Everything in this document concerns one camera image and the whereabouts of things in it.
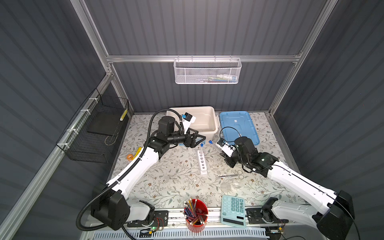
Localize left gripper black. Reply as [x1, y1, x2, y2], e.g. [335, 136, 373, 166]
[166, 127, 205, 148]

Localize metal scissors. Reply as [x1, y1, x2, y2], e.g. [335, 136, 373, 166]
[217, 170, 244, 180]

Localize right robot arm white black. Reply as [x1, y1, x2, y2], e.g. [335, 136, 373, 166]
[213, 136, 356, 240]

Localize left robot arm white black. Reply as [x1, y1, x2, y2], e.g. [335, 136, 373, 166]
[76, 110, 206, 232]

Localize white test tube rack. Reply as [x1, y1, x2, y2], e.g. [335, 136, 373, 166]
[197, 150, 208, 175]

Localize white plastic storage bin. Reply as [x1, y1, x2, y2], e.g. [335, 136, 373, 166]
[172, 106, 220, 143]

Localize blue plastic bin lid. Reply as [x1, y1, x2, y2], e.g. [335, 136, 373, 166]
[219, 111, 260, 146]

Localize mint green calculator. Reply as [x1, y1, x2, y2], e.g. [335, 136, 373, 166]
[221, 195, 246, 228]

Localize red pencil cup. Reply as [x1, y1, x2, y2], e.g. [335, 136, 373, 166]
[183, 199, 209, 233]

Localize yellow marker in basket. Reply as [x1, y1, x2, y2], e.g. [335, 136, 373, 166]
[120, 109, 128, 122]

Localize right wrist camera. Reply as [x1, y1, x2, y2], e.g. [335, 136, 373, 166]
[217, 138, 236, 157]

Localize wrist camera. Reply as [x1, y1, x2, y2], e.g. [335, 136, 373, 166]
[217, 138, 236, 157]
[182, 113, 196, 134]

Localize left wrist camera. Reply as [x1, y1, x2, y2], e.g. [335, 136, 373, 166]
[182, 113, 196, 134]

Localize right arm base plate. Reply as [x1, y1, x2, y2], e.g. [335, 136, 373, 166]
[246, 207, 289, 224]

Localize white wire wall basket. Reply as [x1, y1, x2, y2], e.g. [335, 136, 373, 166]
[173, 58, 242, 85]

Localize white slotted cable duct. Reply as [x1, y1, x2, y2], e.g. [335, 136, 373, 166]
[92, 227, 268, 240]

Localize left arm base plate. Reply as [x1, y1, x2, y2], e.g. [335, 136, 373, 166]
[127, 210, 169, 228]

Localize black wire side basket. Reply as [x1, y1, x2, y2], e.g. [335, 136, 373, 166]
[57, 90, 130, 164]

